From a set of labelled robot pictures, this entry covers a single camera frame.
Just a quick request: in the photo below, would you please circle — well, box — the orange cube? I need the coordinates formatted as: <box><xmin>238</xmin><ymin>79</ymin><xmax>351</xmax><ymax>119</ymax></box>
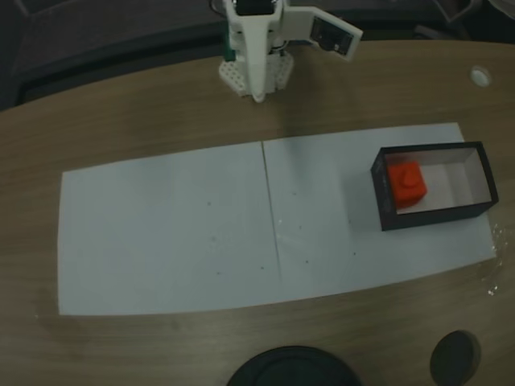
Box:
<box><xmin>386</xmin><ymin>160</ymin><xmax>428</xmax><ymax>210</ymax></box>

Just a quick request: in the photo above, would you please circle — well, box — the dark box white inside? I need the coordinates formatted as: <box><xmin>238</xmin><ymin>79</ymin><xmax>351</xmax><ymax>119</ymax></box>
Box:
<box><xmin>370</xmin><ymin>140</ymin><xmax>501</xmax><ymax>232</ymax></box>

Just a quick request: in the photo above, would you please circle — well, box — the green table clamp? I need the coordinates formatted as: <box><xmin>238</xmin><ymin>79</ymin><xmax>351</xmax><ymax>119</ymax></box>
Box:
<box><xmin>223</xmin><ymin>32</ymin><xmax>237</xmax><ymax>62</ymax></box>

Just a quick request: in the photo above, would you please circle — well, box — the white paper sheet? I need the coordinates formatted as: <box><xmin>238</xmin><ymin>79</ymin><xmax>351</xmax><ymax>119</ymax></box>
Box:
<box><xmin>57</xmin><ymin>140</ymin><xmax>283</xmax><ymax>317</ymax></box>
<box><xmin>261</xmin><ymin>121</ymin><xmax>497</xmax><ymax>301</ymax></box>

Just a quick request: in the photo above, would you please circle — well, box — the small white round cap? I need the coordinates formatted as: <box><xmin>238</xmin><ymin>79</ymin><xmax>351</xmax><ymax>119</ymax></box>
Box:
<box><xmin>470</xmin><ymin>65</ymin><xmax>493</xmax><ymax>87</ymax></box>

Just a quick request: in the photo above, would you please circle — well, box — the black round lamp base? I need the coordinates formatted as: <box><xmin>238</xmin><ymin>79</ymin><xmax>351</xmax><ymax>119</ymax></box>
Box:
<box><xmin>226</xmin><ymin>345</ymin><xmax>362</xmax><ymax>386</ymax></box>

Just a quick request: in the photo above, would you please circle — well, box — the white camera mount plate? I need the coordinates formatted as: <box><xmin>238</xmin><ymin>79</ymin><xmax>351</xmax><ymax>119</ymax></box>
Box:
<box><xmin>282</xmin><ymin>5</ymin><xmax>365</xmax><ymax>63</ymax></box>

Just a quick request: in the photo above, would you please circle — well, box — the round table cable hole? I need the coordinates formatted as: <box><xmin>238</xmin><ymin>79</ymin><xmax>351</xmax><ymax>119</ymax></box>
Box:
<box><xmin>429</xmin><ymin>330</ymin><xmax>482</xmax><ymax>385</ymax></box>

